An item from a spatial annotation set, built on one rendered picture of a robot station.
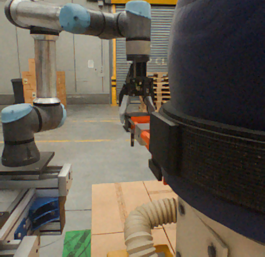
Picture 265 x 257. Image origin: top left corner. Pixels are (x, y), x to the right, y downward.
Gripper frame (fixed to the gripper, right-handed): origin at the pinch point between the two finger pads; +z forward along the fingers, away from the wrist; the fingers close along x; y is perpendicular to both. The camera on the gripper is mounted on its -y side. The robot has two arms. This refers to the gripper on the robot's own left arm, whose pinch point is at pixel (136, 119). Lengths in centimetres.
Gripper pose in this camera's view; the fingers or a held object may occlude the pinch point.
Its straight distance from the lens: 80.3
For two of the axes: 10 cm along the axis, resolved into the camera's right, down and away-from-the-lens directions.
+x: 9.8, -0.4, 1.8
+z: 0.0, 9.8, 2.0
